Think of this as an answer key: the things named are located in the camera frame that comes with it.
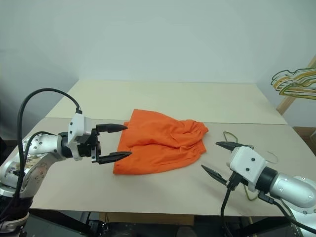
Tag beige rounded shell piece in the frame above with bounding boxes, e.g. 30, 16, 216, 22
0, 214, 30, 235

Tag orange cloth shorts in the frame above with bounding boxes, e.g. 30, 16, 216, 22
113, 109, 209, 175

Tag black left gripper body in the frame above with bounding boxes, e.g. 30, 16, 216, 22
76, 128, 102, 164

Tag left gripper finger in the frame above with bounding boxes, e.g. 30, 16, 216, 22
96, 151, 133, 165
95, 123, 128, 135

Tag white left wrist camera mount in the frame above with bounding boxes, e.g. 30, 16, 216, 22
68, 113, 93, 161

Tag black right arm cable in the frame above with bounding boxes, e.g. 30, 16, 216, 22
258, 192, 316, 234
220, 172, 239, 237

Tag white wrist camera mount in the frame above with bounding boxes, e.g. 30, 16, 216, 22
226, 146, 268, 192
68, 113, 93, 161

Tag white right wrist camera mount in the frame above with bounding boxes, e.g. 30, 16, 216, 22
226, 146, 268, 192

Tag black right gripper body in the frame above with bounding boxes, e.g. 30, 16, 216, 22
223, 170, 250, 190

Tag wooden rack post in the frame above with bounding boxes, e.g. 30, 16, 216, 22
276, 54, 316, 116

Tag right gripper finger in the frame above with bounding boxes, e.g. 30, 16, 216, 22
215, 141, 254, 152
201, 164, 230, 187

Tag bunch of hangers on rack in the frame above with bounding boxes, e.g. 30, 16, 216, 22
273, 71, 316, 96

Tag olive wire hanger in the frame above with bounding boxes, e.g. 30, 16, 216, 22
222, 131, 278, 201

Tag brown wooden panel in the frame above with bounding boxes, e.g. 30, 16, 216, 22
103, 212, 195, 226

